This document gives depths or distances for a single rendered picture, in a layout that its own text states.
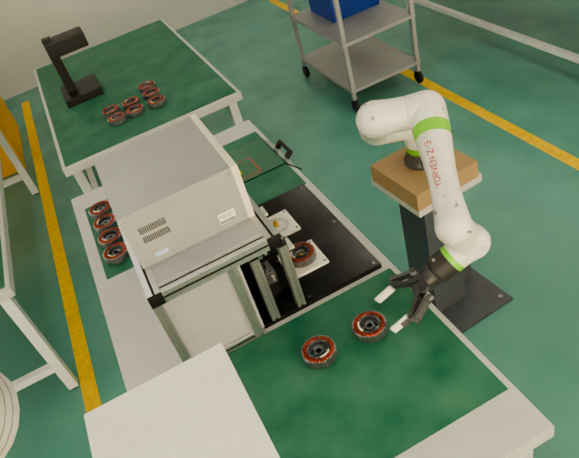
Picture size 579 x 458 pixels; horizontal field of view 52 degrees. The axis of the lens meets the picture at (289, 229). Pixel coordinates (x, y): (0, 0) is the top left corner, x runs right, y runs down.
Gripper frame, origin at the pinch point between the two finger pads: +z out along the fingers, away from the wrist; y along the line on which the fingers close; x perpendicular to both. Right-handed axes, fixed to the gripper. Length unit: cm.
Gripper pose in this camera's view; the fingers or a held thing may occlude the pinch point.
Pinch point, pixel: (386, 313)
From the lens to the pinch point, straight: 194.8
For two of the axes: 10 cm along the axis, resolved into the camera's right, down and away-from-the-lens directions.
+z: -6.9, 6.7, 2.8
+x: -6.8, -4.7, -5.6
